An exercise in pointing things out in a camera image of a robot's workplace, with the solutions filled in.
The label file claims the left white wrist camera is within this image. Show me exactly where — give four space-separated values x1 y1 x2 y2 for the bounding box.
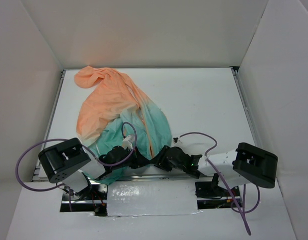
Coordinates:
122 134 135 150

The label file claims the orange and teal jacket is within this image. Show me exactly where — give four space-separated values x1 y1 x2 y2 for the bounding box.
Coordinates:
73 65 174 186

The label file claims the left aluminium table rail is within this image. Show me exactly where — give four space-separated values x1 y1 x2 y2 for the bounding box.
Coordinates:
31 69 66 182

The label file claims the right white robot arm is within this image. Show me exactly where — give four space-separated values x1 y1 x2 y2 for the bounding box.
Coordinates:
150 142 278 196

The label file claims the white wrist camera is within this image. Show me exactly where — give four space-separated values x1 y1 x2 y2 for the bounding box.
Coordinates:
173 137 180 145
122 134 135 150

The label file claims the aluminium table rail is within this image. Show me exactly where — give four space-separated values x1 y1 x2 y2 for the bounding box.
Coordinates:
31 69 66 182
93 172 214 181
230 66 262 148

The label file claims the front aluminium table rail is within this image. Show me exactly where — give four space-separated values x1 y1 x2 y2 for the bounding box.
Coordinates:
93 172 214 181

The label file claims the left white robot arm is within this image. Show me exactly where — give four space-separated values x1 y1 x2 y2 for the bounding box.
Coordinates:
38 136 152 200

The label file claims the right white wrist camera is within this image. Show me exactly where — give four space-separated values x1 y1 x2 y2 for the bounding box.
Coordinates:
173 137 180 145

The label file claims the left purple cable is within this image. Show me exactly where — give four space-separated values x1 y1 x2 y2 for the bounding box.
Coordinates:
15 121 138 213

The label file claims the purple cable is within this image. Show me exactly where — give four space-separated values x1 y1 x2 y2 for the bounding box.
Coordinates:
15 121 138 213
178 131 262 236

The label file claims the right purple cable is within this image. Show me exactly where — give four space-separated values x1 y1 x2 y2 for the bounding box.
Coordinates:
178 131 262 236

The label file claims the right aluminium table rail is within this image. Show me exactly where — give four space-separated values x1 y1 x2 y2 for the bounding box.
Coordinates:
230 66 262 148

